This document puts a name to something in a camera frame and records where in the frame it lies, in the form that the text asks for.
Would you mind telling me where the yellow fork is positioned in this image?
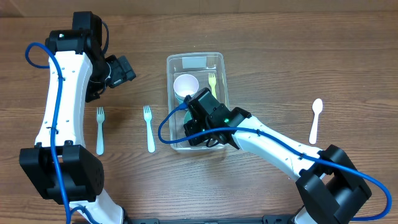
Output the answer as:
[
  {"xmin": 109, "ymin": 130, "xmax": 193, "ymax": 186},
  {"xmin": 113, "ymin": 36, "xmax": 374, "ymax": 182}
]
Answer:
[{"xmin": 208, "ymin": 73, "xmax": 217, "ymax": 98}]

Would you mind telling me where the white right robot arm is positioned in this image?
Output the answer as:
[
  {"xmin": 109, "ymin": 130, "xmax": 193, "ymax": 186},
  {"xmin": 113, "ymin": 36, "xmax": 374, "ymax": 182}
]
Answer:
[{"xmin": 184, "ymin": 108, "xmax": 372, "ymax": 223}]

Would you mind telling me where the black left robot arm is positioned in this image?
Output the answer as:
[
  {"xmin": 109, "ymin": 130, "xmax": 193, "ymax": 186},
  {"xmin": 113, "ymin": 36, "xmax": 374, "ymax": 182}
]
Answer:
[{"xmin": 19, "ymin": 27, "xmax": 135, "ymax": 223}]

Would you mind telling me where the white cup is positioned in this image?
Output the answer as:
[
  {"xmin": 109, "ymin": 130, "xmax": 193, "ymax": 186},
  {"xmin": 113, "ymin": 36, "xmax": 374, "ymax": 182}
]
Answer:
[{"xmin": 173, "ymin": 74, "xmax": 199, "ymax": 98}]

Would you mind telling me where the green cup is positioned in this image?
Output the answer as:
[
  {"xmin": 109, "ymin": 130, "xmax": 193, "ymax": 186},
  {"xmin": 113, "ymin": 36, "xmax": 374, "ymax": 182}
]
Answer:
[{"xmin": 174, "ymin": 93, "xmax": 195, "ymax": 104}]

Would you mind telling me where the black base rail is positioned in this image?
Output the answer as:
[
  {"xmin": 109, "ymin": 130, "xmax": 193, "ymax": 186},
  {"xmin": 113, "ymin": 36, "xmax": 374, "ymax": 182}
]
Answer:
[{"xmin": 123, "ymin": 214, "xmax": 293, "ymax": 224}]

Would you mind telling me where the clear plastic container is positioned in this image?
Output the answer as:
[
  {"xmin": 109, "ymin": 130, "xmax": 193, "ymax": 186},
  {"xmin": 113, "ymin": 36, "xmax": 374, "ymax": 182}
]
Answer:
[{"xmin": 167, "ymin": 52, "xmax": 229, "ymax": 141}]

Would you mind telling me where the white fork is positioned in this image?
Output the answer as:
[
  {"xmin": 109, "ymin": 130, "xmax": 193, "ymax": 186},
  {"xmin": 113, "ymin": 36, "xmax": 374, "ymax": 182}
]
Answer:
[{"xmin": 143, "ymin": 105, "xmax": 155, "ymax": 153}]

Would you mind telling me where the light blue fork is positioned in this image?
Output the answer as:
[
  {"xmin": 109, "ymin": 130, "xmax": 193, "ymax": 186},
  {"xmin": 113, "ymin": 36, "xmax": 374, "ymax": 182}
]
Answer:
[{"xmin": 96, "ymin": 107, "xmax": 105, "ymax": 156}]

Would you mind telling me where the teal bowl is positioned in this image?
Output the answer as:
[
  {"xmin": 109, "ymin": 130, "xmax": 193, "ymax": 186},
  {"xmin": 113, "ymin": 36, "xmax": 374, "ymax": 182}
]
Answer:
[{"xmin": 183, "ymin": 111, "xmax": 192, "ymax": 124}]

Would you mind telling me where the blue right cable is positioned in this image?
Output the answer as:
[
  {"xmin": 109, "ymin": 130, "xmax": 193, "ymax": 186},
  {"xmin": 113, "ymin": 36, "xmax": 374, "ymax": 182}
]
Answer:
[{"xmin": 157, "ymin": 103, "xmax": 392, "ymax": 222}]

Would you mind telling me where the white spoon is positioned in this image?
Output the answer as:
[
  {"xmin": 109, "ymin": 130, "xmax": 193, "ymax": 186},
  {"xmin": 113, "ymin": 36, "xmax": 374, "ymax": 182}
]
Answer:
[{"xmin": 308, "ymin": 98, "xmax": 323, "ymax": 144}]

